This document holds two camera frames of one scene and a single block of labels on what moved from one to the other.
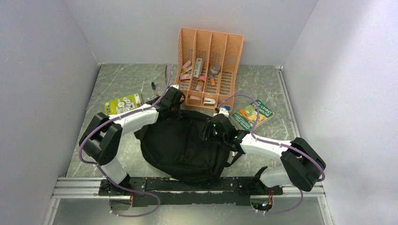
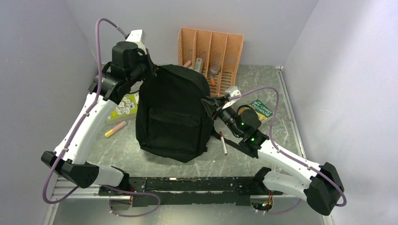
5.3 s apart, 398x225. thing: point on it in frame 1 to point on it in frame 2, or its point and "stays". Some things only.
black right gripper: (207, 134) to (214, 106)
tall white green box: (197, 67) stays
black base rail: (190, 191) stays
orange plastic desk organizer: (205, 67) stays
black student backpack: (172, 146) to (173, 121)
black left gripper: (178, 111) to (145, 55)
